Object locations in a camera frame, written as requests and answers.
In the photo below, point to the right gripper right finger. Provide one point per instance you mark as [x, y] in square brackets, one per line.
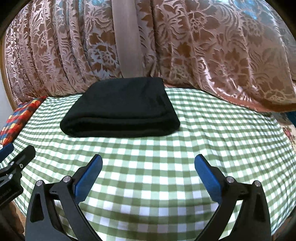
[253, 220]

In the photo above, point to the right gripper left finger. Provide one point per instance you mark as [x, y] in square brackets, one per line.
[43, 222]

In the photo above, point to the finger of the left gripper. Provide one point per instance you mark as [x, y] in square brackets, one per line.
[5, 151]
[20, 161]

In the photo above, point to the black pants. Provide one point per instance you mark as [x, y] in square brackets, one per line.
[122, 108]

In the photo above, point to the colorful patterned pillow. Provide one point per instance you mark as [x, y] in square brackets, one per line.
[18, 119]

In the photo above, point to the green white checkered bedsheet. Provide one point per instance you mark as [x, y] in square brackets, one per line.
[148, 188]

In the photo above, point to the floral mattress edge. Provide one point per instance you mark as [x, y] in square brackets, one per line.
[287, 126]

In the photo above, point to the brown floral curtain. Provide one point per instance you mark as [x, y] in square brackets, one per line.
[240, 51]

